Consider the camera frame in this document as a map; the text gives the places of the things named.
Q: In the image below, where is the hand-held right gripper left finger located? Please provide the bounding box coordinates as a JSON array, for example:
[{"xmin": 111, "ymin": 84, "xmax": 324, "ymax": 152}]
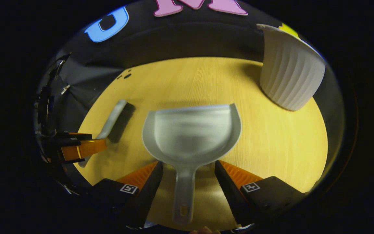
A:
[{"xmin": 91, "ymin": 161, "xmax": 164, "ymax": 228}]

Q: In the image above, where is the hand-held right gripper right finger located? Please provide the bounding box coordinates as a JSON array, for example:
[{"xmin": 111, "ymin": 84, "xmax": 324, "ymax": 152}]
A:
[{"xmin": 215, "ymin": 160, "xmax": 308, "ymax": 226}]

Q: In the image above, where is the small white broom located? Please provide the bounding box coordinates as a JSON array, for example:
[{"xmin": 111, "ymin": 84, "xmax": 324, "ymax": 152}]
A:
[{"xmin": 78, "ymin": 99, "xmax": 136, "ymax": 168}]

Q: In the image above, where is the white plastic dustpan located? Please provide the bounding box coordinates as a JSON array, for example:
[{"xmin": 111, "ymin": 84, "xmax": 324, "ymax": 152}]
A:
[{"xmin": 142, "ymin": 103, "xmax": 242, "ymax": 225}]

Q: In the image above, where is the white ribbed garbage bin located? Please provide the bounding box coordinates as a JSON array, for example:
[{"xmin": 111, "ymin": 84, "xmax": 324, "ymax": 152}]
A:
[{"xmin": 257, "ymin": 24, "xmax": 326, "ymax": 111}]

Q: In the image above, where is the wooden desktop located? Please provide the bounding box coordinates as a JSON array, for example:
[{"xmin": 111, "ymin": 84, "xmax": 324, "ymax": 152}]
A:
[{"xmin": 73, "ymin": 57, "xmax": 329, "ymax": 232}]

